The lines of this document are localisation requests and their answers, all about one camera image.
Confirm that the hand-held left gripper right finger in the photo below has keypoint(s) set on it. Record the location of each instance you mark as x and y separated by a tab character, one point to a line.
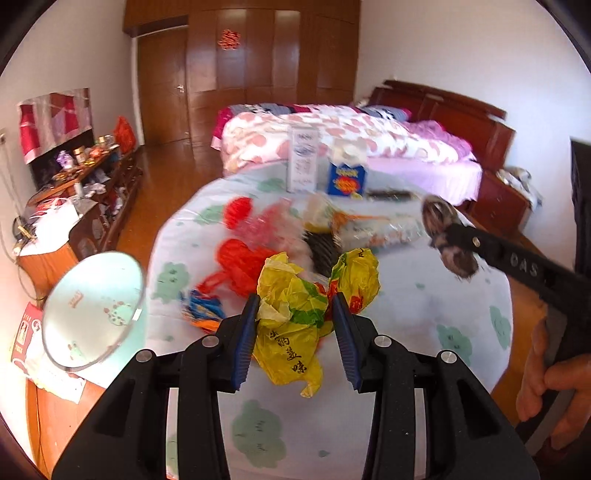
347	341

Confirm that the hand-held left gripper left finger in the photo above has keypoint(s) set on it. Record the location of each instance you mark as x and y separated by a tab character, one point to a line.
244	341

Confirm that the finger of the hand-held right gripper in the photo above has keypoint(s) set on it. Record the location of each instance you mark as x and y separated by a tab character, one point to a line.
475	242

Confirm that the brown patterned wrapper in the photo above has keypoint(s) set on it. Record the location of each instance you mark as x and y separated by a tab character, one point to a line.
445	217

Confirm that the red plastic bag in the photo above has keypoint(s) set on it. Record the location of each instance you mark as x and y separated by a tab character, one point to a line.
238	265

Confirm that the orange and clear wrapper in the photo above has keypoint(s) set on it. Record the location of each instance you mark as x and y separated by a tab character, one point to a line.
383	230

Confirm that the white enamel basin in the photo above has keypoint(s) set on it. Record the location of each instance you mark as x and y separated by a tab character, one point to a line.
92	309

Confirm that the person's right hand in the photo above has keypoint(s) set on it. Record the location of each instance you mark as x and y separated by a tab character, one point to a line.
577	410

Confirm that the wooden nightstand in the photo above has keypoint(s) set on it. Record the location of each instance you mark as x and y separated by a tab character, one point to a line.
501	207

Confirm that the blue and orange wrapper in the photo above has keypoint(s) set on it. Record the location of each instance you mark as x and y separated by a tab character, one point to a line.
201	311

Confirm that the cloud print tablecloth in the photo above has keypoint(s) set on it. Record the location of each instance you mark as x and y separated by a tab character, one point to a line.
415	318

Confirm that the pink bed sheet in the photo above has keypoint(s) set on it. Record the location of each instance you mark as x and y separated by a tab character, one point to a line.
443	177

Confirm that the crumpled grey cloth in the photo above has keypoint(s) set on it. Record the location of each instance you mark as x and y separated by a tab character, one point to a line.
521	182

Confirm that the dark flat packets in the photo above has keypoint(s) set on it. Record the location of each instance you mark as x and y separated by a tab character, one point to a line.
390	195

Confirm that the dark striped wrapper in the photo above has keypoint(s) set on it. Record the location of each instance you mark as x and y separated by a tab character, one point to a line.
323	247

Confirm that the red bubble wrap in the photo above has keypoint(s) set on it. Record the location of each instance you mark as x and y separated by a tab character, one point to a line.
274	226

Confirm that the dark wooden headboard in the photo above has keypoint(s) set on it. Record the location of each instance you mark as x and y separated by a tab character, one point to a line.
461	113

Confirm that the red mesh ball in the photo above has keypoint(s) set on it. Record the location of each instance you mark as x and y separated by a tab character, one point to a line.
238	210

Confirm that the pale yellow plastic bag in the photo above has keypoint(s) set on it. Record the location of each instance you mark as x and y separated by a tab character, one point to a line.
318	210

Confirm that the blue drink carton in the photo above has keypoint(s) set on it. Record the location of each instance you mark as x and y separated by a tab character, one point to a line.
346	180

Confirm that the white milk carton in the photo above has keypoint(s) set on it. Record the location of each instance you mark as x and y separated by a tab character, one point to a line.
302	159

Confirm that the wooden television stand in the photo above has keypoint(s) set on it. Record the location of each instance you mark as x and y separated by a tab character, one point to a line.
124	180

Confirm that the pink spotted quilt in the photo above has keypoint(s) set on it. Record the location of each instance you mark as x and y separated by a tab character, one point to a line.
268	138

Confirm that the small wooden cabinet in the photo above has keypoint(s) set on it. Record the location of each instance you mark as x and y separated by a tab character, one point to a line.
46	272

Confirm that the red and white carton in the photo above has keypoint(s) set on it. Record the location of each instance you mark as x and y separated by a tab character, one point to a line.
25	337

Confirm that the white flat box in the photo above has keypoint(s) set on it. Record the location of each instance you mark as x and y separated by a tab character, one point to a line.
51	221

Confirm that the dark patterned blanket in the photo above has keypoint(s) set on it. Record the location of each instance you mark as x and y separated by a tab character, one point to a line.
286	109

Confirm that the red shopping bag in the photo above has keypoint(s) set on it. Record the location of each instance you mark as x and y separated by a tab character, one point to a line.
124	136

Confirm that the assorted small trinkets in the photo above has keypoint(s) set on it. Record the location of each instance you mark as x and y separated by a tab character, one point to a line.
87	159

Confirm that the black television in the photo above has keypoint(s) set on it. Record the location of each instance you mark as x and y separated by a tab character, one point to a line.
55	161

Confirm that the wooden door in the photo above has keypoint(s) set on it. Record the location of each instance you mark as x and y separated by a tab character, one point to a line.
161	87

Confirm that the wooden wardrobe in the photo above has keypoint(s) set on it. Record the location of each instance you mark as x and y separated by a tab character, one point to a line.
258	69

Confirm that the red and white cloth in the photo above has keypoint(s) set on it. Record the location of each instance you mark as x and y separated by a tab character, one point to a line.
51	120

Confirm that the red paper decoration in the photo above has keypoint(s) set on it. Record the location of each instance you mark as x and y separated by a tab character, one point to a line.
226	39

